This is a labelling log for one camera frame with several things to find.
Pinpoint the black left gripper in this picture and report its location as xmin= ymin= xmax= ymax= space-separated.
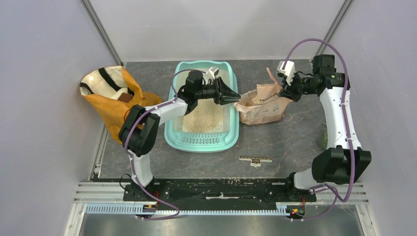
xmin=195 ymin=77 xmax=240 ymax=106

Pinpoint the pink cat litter bag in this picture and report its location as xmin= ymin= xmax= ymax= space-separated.
xmin=233 ymin=68 xmax=292 ymax=125

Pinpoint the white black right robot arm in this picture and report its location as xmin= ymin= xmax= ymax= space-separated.
xmin=277 ymin=55 xmax=372 ymax=201

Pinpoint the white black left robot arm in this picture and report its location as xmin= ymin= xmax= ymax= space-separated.
xmin=119 ymin=67 xmax=241 ymax=201

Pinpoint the tan litter pile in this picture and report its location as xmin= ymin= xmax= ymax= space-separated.
xmin=182 ymin=99 xmax=224 ymax=133

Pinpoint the teal plastic litter box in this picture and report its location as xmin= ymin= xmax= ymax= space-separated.
xmin=164 ymin=60 xmax=239 ymax=153

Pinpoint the green netted melon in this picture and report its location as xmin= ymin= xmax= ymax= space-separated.
xmin=318 ymin=129 xmax=328 ymax=150

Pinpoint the orange Trader Joe's bag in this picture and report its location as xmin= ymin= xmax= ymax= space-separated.
xmin=79 ymin=65 xmax=162 ymax=144

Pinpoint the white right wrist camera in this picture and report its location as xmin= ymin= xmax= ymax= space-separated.
xmin=277 ymin=60 xmax=295 ymax=86

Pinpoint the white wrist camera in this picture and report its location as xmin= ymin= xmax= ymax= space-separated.
xmin=277 ymin=60 xmax=295 ymax=86
xmin=205 ymin=66 xmax=219 ymax=81

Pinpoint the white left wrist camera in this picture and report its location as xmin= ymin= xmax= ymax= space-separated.
xmin=205 ymin=66 xmax=219 ymax=81

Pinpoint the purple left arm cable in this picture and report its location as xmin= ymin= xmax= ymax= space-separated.
xmin=123 ymin=69 xmax=209 ymax=221

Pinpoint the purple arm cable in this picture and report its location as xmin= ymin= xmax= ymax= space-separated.
xmin=123 ymin=69 xmax=209 ymax=221
xmin=281 ymin=38 xmax=357 ymax=223

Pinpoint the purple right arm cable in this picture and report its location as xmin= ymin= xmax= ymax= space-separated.
xmin=281 ymin=38 xmax=357 ymax=223

